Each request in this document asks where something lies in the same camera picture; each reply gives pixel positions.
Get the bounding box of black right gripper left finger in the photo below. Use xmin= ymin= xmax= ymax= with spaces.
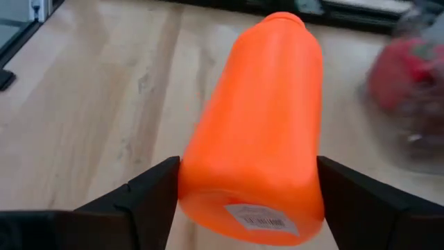
xmin=72 ymin=155 xmax=182 ymax=250

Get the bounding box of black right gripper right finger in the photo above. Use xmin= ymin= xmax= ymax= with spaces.
xmin=316 ymin=155 xmax=444 ymax=250

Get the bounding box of dark red grape bunch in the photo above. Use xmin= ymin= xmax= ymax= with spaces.
xmin=395 ymin=69 xmax=444 ymax=157

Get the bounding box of orange plastic bottle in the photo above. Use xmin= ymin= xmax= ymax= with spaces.
xmin=177 ymin=11 xmax=326 ymax=247

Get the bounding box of red bell pepper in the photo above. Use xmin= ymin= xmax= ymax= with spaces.
xmin=367 ymin=37 xmax=444 ymax=112

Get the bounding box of clear plastic bin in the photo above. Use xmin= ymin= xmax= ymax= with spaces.
xmin=359 ymin=20 xmax=444 ymax=174

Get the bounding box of black table clamp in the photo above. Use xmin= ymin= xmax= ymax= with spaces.
xmin=0 ymin=68 xmax=17 ymax=92

